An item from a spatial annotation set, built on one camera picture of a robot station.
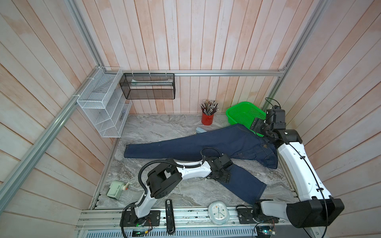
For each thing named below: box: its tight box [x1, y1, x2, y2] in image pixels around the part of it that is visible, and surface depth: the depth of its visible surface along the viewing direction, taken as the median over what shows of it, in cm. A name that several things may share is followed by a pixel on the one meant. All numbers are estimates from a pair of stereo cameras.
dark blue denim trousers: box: [123, 123, 279, 205], surface depth 95 cm
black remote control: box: [165, 198, 176, 236], surface depth 73 cm
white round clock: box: [207, 200, 230, 226], surface depth 74 cm
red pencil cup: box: [201, 112, 215, 126], surface depth 116 cm
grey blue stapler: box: [195, 126, 208, 134], surface depth 106 cm
